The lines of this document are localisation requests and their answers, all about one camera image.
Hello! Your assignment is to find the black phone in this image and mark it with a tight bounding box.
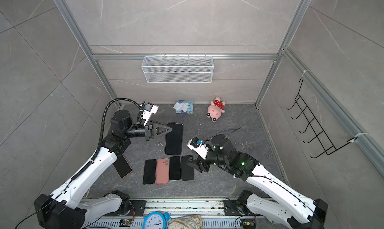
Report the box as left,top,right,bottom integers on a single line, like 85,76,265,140
169,156,181,181
165,123,184,156

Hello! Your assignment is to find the black phone case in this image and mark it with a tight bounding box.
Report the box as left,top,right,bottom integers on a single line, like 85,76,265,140
181,155,195,181

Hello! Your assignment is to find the white wire wall basket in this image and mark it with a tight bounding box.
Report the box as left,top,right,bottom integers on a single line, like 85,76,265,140
142,56,214,83

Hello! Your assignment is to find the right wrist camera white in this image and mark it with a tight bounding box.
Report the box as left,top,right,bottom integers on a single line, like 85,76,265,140
187,138,209,160

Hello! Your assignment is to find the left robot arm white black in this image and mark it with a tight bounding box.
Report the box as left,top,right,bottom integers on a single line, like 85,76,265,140
34,103,172,229

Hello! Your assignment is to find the black wire hook rack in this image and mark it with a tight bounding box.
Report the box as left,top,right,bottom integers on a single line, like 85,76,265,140
286,78,368,159

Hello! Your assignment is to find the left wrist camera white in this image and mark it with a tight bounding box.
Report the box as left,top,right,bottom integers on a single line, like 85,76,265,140
138,101,159,126

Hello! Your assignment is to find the woven basket object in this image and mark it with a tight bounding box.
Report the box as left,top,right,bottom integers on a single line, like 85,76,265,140
168,215,203,229

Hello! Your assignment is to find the blue alarm clock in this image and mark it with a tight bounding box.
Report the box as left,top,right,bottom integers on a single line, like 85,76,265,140
142,212,172,229

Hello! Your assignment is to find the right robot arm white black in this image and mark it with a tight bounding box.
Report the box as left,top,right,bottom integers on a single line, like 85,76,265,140
187,134,328,229

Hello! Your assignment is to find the small phone pink case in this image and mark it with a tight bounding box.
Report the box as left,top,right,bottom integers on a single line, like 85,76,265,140
113,155,132,178

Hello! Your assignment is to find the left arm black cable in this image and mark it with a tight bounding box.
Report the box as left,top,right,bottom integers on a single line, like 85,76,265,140
91,97,142,161

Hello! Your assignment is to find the blue tissue packet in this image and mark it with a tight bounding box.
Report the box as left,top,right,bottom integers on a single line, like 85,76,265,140
173,100,194,114

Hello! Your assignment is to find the pink pig plush toy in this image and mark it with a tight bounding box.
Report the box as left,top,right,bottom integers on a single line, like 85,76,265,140
206,97,226,122

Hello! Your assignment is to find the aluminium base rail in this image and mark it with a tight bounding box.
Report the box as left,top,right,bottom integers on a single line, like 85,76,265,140
79,196,292,229

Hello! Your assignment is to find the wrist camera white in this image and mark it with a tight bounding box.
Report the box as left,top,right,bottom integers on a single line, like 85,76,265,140
187,138,209,160
138,101,159,126

